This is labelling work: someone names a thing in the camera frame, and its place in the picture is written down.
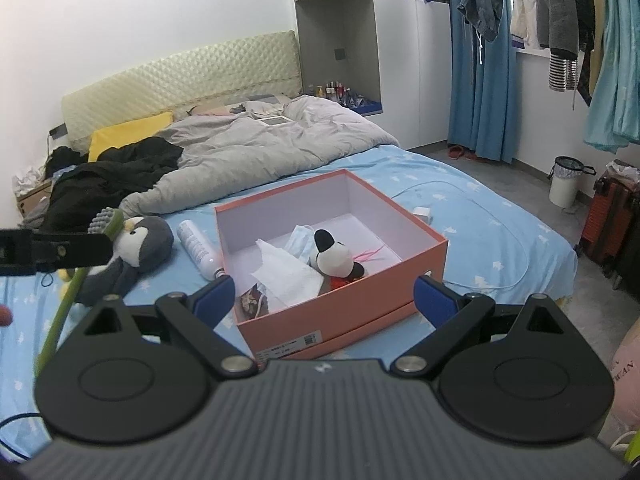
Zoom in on yellow pillow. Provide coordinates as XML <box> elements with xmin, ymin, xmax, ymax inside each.
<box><xmin>88</xmin><ymin>112</ymin><xmax>174</xmax><ymax>162</ymax></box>

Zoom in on pink feather bird toy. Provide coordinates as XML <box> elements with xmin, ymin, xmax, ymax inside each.
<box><xmin>352</xmin><ymin>245</ymin><xmax>386</xmax><ymax>263</ymax></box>

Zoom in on white spray can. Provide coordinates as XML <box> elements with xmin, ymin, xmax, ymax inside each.
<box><xmin>177</xmin><ymin>220</ymin><xmax>224</xmax><ymax>281</ymax></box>

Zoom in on red suitcase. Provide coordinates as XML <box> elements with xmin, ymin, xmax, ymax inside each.
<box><xmin>575</xmin><ymin>159</ymin><xmax>639</xmax><ymax>296</ymax></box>

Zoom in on white charger with cable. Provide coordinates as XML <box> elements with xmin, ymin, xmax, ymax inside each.
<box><xmin>392</xmin><ymin>180</ymin><xmax>529</xmax><ymax>295</ymax></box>

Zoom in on black clothing pile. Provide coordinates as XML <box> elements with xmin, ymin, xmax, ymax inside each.
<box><xmin>21</xmin><ymin>136</ymin><xmax>183</xmax><ymax>233</ymax></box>

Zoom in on white paper napkin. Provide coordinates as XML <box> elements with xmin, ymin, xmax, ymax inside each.
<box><xmin>252</xmin><ymin>240</ymin><xmax>324</xmax><ymax>313</ymax></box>

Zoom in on grey penguin plush toy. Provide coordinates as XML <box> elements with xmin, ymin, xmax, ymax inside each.
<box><xmin>73</xmin><ymin>207</ymin><xmax>174</xmax><ymax>307</ymax></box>

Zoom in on blue surgical face mask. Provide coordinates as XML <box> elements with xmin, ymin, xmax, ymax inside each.
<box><xmin>283</xmin><ymin>226</ymin><xmax>316</xmax><ymax>264</ymax></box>

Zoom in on red foil packet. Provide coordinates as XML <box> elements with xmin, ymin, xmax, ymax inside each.
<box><xmin>329</xmin><ymin>276</ymin><xmax>349</xmax><ymax>290</ymax></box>

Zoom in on cream fluffy hair tie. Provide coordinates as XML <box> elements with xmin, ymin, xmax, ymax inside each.
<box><xmin>238</xmin><ymin>283</ymin><xmax>271</xmax><ymax>320</ymax></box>

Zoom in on blue curtain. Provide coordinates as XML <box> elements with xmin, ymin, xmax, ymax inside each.
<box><xmin>448</xmin><ymin>0</ymin><xmax>518</xmax><ymax>164</ymax></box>

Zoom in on grey white wardrobe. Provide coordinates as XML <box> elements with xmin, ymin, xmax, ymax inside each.
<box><xmin>295</xmin><ymin>0</ymin><xmax>451</xmax><ymax>148</ymax></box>

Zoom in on cream padded headboard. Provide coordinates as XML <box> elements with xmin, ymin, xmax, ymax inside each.
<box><xmin>61</xmin><ymin>30</ymin><xmax>302</xmax><ymax>153</ymax></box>

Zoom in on green long-handled brush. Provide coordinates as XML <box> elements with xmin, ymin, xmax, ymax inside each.
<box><xmin>35</xmin><ymin>207</ymin><xmax>124</xmax><ymax>375</ymax></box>

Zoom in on small black white plush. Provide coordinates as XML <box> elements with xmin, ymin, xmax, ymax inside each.
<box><xmin>309</xmin><ymin>229</ymin><xmax>364</xmax><ymax>282</ymax></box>

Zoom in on hanging clothes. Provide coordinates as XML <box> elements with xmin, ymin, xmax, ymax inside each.
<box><xmin>446</xmin><ymin>0</ymin><xmax>640</xmax><ymax>154</ymax></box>

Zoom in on pink cardboard box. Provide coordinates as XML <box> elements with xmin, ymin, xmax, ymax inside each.
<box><xmin>215</xmin><ymin>170</ymin><xmax>448</xmax><ymax>362</ymax></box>

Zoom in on person's left hand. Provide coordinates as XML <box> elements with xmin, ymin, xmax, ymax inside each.
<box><xmin>0</xmin><ymin>306</ymin><xmax>13</xmax><ymax>327</ymax></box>

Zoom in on grey duvet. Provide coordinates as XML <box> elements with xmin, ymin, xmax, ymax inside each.
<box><xmin>119</xmin><ymin>96</ymin><xmax>399</xmax><ymax>217</ymax></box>

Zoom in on white trash bin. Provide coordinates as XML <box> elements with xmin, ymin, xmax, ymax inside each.
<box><xmin>548</xmin><ymin>156</ymin><xmax>597</xmax><ymax>209</ymax></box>

